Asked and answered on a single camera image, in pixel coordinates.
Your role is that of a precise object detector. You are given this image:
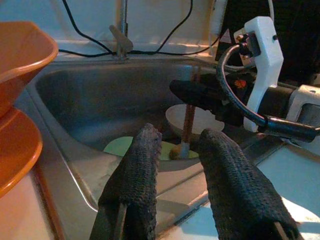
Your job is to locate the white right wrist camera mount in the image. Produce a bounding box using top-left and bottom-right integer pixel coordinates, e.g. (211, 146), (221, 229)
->
(233, 16), (285, 133)

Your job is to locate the taped wooden chopstick pair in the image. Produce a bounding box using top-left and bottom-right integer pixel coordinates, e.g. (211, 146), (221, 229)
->
(181, 66), (201, 160)

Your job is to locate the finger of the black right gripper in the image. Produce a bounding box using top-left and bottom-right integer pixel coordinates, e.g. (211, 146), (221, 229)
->
(169, 79), (222, 113)

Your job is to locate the stainless steel sink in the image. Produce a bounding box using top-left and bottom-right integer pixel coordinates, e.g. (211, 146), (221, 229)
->
(23, 52), (278, 226)

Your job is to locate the orange plastic bowl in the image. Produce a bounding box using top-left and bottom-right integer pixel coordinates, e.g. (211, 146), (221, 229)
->
(0, 21), (60, 121)

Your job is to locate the grey ceramic bowl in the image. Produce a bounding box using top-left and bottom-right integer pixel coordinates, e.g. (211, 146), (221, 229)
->
(164, 104), (225, 137)

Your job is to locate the green plate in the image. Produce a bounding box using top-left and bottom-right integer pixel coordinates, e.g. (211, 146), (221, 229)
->
(102, 136), (201, 162)

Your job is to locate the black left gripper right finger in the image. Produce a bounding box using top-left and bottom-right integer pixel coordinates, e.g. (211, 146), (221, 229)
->
(193, 127), (302, 240)

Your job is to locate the thin black counter cable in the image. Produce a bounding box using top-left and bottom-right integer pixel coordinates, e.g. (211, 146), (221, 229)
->
(57, 0), (216, 58)

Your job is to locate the orange plastic plate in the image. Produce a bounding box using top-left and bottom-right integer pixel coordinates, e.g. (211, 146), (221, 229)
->
(0, 106), (44, 200)

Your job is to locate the chrome kitchen faucet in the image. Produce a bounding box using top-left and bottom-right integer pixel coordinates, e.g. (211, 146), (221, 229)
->
(108, 0), (135, 61)

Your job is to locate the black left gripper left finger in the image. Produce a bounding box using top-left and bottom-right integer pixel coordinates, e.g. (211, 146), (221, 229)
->
(89, 122), (163, 240)

